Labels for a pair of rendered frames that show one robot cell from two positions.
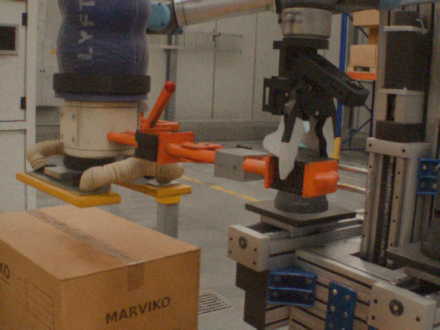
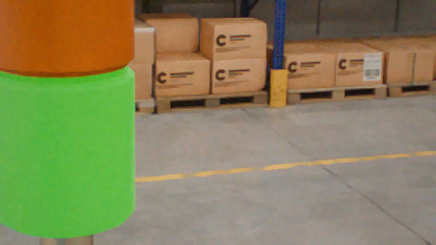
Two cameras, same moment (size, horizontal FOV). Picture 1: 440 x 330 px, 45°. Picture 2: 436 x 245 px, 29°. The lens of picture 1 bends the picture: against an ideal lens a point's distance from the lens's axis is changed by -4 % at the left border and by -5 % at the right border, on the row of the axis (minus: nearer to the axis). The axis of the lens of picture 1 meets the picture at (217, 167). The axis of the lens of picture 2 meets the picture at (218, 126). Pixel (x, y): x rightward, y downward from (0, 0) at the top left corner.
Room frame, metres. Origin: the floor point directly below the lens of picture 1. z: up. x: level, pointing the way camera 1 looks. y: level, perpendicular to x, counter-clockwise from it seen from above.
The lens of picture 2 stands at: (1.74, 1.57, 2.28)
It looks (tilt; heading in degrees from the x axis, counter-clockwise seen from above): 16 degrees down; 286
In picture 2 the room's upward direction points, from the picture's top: 1 degrees clockwise
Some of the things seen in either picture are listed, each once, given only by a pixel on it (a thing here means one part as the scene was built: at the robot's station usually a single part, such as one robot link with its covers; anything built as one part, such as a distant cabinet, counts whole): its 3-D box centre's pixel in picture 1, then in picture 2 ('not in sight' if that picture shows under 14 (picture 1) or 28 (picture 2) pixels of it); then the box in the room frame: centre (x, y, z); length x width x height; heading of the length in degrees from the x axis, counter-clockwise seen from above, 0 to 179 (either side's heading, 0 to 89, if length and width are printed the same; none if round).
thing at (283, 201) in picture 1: (302, 189); not in sight; (1.49, -0.24, 1.09); 0.15 x 0.15 x 0.10
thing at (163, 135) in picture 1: (164, 145); not in sight; (1.08, 0.11, 1.24); 0.10 x 0.08 x 0.06; 133
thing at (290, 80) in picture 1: (300, 78); not in sight; (0.84, -0.12, 1.39); 0.09 x 0.08 x 0.12; 42
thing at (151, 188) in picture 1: (133, 173); not in sight; (1.33, 0.21, 1.14); 0.34 x 0.10 x 0.05; 43
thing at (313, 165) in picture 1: (300, 174); not in sight; (0.82, -0.13, 1.24); 0.08 x 0.07 x 0.05; 43
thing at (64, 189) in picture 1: (63, 179); not in sight; (1.20, 0.35, 1.14); 0.34 x 0.10 x 0.05; 43
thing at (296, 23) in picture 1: (304, 26); not in sight; (0.84, -0.12, 1.47); 0.08 x 0.08 x 0.05
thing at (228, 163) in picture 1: (240, 164); not in sight; (0.92, -0.04, 1.24); 0.07 x 0.07 x 0.04; 43
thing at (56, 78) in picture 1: (102, 82); not in sight; (1.27, 0.27, 1.36); 0.23 x 0.23 x 0.04
